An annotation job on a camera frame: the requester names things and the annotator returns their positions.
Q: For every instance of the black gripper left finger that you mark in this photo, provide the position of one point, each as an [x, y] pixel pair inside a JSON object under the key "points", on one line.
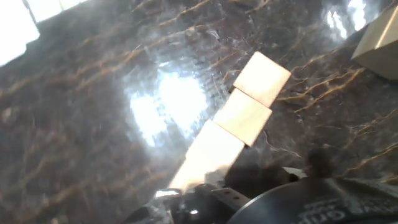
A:
{"points": [[202, 205]]}

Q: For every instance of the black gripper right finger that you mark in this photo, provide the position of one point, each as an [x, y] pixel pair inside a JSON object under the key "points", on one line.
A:
{"points": [[320, 163]]}

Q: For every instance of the dark marble pattern mat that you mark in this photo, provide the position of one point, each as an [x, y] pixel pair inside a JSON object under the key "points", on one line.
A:
{"points": [[77, 124]]}

